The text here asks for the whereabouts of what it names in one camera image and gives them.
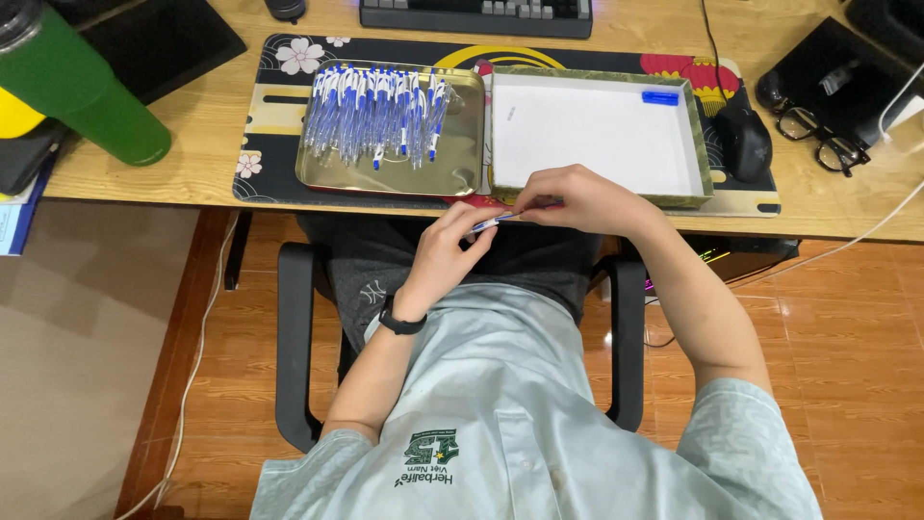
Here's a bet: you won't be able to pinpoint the person's right hand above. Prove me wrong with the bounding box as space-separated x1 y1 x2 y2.
510 164 651 239

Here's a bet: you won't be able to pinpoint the person's left hand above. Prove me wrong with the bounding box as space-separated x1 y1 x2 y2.
394 201 500 322

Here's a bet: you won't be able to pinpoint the blue and white pen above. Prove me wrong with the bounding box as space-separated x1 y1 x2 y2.
464 204 565 238

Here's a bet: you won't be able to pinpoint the green patterned box with white inside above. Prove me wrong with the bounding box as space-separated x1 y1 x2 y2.
488 65 716 210

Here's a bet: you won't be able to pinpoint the gold metal tray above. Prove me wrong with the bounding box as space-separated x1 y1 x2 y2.
295 59 486 198

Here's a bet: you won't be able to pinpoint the person's dark grey shorts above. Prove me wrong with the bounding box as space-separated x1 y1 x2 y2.
296 214 603 355

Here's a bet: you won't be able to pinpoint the row of blue white pens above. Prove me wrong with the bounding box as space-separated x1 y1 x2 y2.
303 64 454 172

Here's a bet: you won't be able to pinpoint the black wrist band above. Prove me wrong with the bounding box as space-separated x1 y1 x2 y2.
377 294 428 337

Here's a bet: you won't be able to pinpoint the black grey keyboard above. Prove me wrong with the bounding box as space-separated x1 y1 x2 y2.
359 0 594 40

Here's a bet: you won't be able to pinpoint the computer tower with coloured lights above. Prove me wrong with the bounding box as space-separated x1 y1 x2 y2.
642 237 801 296

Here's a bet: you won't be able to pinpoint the black computer mouse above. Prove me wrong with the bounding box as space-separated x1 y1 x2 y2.
713 107 774 184

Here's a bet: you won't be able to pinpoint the person's light green shirt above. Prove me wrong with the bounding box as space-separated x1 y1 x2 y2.
249 282 825 520

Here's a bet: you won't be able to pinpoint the floral patterned desk mat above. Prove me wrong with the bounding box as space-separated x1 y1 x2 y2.
232 32 782 218

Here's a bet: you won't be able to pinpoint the black office chair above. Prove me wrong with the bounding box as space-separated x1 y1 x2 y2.
274 242 647 455

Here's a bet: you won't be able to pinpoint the black rimmed eyeglasses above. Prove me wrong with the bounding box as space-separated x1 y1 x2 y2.
771 97 872 179

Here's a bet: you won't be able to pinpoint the black round object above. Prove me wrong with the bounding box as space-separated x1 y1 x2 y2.
263 0 308 24

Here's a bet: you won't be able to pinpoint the black pouch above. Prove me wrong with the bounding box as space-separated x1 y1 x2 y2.
755 16 924 149

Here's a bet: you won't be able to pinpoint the black laptop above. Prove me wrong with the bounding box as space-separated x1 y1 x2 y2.
51 0 248 107

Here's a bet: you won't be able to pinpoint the green water bottle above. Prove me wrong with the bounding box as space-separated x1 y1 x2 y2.
0 0 173 168

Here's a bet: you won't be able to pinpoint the stack of books and folders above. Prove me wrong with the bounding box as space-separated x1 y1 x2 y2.
0 119 69 257

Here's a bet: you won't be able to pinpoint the yellow object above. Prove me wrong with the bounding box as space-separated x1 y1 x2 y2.
0 87 47 140

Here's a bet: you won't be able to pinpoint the black mouse cable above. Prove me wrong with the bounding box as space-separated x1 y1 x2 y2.
700 0 732 109

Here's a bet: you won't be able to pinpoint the white floor cable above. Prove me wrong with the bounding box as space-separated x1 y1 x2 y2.
115 213 241 520

